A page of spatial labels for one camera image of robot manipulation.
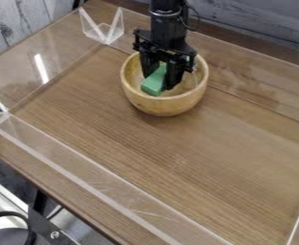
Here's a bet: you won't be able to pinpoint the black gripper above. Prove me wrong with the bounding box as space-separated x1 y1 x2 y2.
134 29 196 90

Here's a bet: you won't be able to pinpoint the green rectangular block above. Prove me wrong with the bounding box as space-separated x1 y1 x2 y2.
140 61 167 97

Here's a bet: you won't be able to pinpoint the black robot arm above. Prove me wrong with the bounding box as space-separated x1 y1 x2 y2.
134 0 196 97

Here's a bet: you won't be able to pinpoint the light wooden bowl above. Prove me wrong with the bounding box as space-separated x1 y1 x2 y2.
120 52 210 117

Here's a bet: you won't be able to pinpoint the clear acrylic tray walls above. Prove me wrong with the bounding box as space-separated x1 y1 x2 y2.
0 0 299 245

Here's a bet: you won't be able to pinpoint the black metal bracket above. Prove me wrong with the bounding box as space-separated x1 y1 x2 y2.
28 210 80 245

